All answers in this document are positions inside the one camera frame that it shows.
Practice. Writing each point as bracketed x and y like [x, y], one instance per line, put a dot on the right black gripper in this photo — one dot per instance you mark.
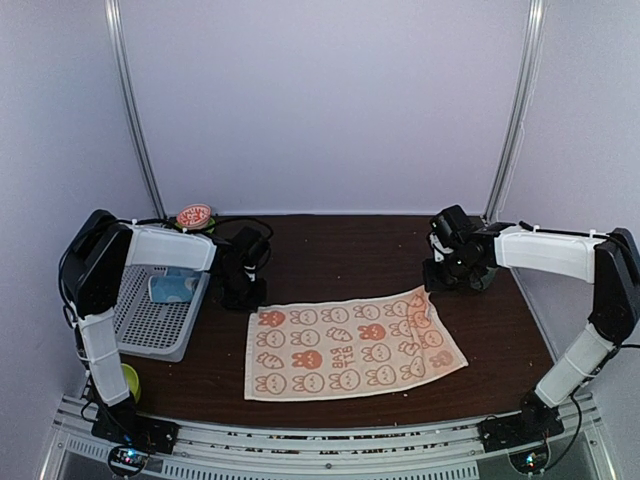
[433, 282]

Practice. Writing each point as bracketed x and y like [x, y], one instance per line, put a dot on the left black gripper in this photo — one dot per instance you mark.
[257, 300]

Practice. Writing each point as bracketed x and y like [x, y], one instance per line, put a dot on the blue polka dot towel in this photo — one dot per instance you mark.
[173, 286]

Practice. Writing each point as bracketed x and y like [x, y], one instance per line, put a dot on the white plastic basket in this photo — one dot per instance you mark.
[148, 329]

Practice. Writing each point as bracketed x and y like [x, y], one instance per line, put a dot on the beige bunny print towel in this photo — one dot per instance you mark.
[348, 349]

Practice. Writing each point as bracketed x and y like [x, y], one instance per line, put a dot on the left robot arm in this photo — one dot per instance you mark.
[91, 269]

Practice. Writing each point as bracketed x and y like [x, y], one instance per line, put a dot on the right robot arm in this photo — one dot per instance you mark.
[582, 288]

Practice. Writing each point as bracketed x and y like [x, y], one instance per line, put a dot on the beige patterned mug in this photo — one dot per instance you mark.
[480, 279]

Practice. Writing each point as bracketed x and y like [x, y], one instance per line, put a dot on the green saucer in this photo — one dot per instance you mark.
[209, 227]

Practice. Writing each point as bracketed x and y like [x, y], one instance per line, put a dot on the red patterned small bowl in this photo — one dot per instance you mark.
[193, 217]

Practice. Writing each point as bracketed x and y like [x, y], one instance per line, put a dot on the lime green bowl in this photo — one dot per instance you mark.
[133, 381]

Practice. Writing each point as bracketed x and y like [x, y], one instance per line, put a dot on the right aluminium frame post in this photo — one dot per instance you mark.
[524, 92]

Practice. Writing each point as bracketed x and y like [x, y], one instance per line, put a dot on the aluminium frame post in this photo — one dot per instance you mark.
[116, 33]
[524, 92]

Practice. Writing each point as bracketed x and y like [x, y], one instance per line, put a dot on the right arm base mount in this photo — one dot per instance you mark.
[507, 432]

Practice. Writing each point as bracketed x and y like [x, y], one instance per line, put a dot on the front aluminium rail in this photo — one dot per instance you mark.
[438, 451]

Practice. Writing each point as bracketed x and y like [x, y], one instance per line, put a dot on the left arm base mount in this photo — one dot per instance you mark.
[149, 435]

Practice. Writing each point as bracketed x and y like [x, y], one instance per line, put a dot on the left aluminium frame post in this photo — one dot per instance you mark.
[116, 33]

